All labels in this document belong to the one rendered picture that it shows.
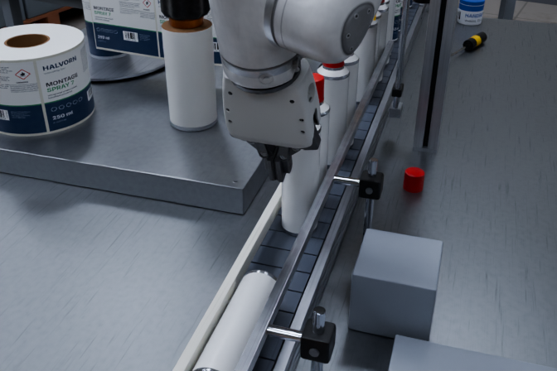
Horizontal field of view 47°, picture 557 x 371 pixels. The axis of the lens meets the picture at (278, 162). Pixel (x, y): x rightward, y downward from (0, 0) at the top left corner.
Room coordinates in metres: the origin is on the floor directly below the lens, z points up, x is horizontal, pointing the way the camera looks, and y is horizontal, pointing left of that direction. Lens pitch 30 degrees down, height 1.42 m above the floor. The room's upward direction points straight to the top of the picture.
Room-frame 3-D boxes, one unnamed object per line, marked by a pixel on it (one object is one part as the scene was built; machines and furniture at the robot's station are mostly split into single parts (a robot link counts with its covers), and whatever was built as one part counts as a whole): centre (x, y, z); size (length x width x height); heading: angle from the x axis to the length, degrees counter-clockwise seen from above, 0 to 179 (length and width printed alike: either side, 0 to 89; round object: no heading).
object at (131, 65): (1.42, 0.39, 0.89); 0.31 x 0.31 x 0.01
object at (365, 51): (1.19, -0.16, 0.98); 0.05 x 0.05 x 0.20
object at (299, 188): (0.75, -0.03, 0.98); 0.05 x 0.05 x 0.20
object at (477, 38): (1.60, -0.49, 0.84); 0.20 x 0.03 x 0.03; 141
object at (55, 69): (1.13, 0.46, 0.95); 0.20 x 0.20 x 0.14
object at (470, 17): (1.85, -0.56, 0.86); 0.07 x 0.07 x 0.07
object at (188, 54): (1.09, 0.16, 1.03); 0.09 x 0.09 x 0.30
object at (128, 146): (1.33, 0.26, 0.86); 0.80 x 0.67 x 0.05; 163
